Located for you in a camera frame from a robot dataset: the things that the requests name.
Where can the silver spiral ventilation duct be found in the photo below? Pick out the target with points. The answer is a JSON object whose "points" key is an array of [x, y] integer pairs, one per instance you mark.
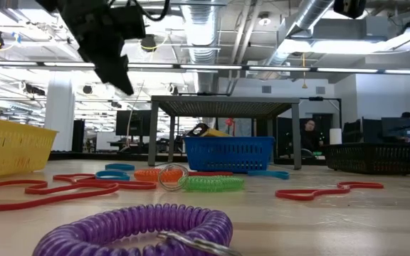
{"points": [[308, 17], [201, 35]]}

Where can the long red rubber band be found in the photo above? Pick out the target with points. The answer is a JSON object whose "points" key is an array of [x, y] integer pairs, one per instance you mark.
{"points": [[287, 194]]}

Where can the white paper roll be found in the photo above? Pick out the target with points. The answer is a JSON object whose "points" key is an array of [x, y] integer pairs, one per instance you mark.
{"points": [[335, 136]]}

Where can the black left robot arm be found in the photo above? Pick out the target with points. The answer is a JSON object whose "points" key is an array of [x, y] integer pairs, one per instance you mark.
{"points": [[48, 4]]}

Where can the black plastic basket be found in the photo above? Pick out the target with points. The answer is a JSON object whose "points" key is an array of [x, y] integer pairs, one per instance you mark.
{"points": [[368, 158]]}

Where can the black cabinet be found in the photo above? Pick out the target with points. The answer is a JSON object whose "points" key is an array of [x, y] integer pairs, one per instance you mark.
{"points": [[78, 135]]}

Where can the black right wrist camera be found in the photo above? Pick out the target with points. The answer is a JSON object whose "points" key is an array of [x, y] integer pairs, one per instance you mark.
{"points": [[349, 8]]}

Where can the grey perforated metal riser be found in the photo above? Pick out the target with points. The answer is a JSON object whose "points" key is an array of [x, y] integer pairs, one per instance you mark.
{"points": [[226, 105]]}

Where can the orange coil wristband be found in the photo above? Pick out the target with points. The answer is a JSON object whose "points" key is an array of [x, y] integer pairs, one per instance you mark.
{"points": [[144, 175]]}

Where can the long ceiling light strip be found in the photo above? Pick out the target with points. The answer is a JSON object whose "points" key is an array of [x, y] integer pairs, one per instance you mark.
{"points": [[226, 67]]}

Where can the blue plastic basket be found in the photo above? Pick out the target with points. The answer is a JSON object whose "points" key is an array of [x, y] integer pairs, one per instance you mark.
{"points": [[226, 154]]}

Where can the small red object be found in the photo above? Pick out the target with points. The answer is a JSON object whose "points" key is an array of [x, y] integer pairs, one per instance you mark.
{"points": [[230, 122]]}

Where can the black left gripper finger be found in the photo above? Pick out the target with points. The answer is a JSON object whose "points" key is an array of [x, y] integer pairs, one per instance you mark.
{"points": [[114, 74], [129, 76]]}

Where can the black background monitor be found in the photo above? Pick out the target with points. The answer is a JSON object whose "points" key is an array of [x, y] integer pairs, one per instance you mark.
{"points": [[134, 122]]}

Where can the person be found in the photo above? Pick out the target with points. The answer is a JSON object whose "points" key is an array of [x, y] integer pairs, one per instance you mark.
{"points": [[408, 115], [310, 135]]}

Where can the white building column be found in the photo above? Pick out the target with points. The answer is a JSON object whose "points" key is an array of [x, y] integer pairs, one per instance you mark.
{"points": [[60, 110]]}

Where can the black desk monitor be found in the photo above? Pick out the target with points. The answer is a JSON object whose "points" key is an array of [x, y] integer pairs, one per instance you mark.
{"points": [[397, 126]]}

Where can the yellow carded product package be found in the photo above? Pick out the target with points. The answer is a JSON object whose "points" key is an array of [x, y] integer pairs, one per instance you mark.
{"points": [[215, 133]]}

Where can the blue rubber band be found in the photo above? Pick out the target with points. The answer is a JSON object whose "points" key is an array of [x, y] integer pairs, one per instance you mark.
{"points": [[279, 175], [119, 169], [112, 177]]}

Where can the yellow plastic basket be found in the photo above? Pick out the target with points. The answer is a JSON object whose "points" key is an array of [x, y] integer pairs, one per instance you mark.
{"points": [[9, 149]]}

